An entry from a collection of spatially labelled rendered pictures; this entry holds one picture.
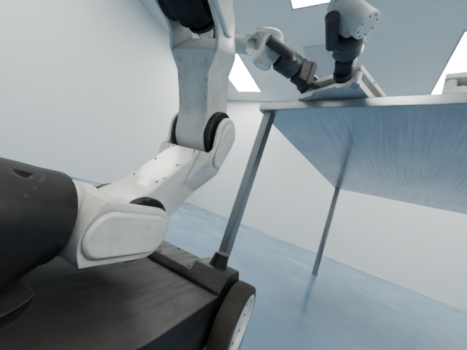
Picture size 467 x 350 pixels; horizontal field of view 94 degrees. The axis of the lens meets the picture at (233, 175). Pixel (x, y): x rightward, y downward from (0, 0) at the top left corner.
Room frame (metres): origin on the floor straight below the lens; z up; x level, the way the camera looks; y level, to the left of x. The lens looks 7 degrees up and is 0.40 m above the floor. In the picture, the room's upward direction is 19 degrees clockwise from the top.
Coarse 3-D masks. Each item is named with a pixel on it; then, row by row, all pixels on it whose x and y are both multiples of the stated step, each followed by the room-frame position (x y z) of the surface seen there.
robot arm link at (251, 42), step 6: (252, 30) 0.71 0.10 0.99; (258, 30) 0.69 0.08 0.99; (264, 30) 0.68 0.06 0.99; (270, 30) 0.67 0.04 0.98; (276, 30) 0.66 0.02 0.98; (246, 36) 0.72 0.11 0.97; (252, 36) 0.71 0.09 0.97; (258, 36) 0.71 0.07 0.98; (282, 36) 0.68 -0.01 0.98; (246, 42) 0.72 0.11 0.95; (252, 42) 0.74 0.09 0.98; (258, 42) 0.74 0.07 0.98; (240, 48) 0.74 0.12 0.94; (246, 48) 0.73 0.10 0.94; (252, 48) 0.75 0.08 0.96; (258, 48) 0.76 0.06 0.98; (246, 54) 0.75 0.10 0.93; (252, 54) 0.77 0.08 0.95
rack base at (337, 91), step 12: (336, 84) 0.71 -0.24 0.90; (348, 84) 0.67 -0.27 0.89; (360, 84) 0.65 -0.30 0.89; (300, 96) 0.84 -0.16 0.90; (312, 96) 0.79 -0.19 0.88; (324, 96) 0.77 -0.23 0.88; (336, 96) 0.74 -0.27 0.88; (348, 96) 0.72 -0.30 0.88; (360, 96) 0.70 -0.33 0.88; (372, 96) 0.70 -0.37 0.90
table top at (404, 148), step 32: (416, 96) 0.60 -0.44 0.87; (448, 96) 0.55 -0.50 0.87; (288, 128) 1.07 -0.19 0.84; (320, 128) 0.95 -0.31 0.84; (352, 128) 0.85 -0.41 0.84; (384, 128) 0.78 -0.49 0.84; (416, 128) 0.71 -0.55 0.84; (448, 128) 0.65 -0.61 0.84; (320, 160) 1.41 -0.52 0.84; (352, 160) 1.21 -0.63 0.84; (384, 160) 1.06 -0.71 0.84; (416, 160) 0.95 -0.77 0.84; (448, 160) 0.85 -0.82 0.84; (384, 192) 1.66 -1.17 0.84; (416, 192) 1.40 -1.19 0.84; (448, 192) 1.21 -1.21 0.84
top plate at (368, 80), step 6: (360, 66) 0.65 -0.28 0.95; (366, 72) 0.66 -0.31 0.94; (324, 78) 0.76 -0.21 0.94; (330, 78) 0.74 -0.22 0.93; (366, 78) 0.67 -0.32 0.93; (372, 78) 0.68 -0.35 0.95; (318, 84) 0.78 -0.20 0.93; (324, 84) 0.77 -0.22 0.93; (330, 84) 0.76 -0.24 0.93; (366, 84) 0.70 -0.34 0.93; (372, 84) 0.69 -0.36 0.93; (372, 90) 0.72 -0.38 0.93; (378, 90) 0.71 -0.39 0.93; (378, 96) 0.73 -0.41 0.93; (384, 96) 0.74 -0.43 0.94
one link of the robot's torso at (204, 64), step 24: (216, 0) 0.43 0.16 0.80; (168, 24) 0.53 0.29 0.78; (216, 24) 0.47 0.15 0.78; (192, 48) 0.53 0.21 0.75; (216, 48) 0.50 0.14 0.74; (192, 72) 0.56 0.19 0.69; (216, 72) 0.56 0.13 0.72; (192, 96) 0.58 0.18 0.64; (216, 96) 0.60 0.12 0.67; (192, 120) 0.61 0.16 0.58; (216, 120) 0.61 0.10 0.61; (192, 144) 0.64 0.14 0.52
